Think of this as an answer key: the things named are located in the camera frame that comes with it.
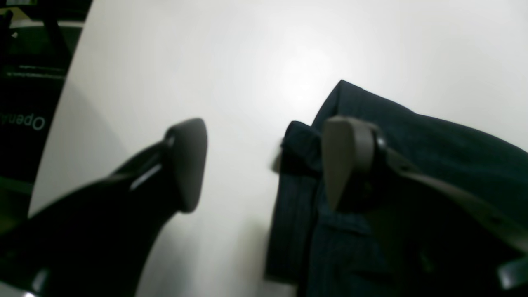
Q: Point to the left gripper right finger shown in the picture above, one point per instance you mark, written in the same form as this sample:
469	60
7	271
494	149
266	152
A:
439	240

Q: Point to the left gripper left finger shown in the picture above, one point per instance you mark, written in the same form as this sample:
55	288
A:
95	241

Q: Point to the dark navy long-sleeve shirt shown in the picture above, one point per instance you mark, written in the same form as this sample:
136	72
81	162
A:
326	253

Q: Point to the black OpenArm case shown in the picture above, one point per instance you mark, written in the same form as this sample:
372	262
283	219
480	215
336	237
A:
38	42

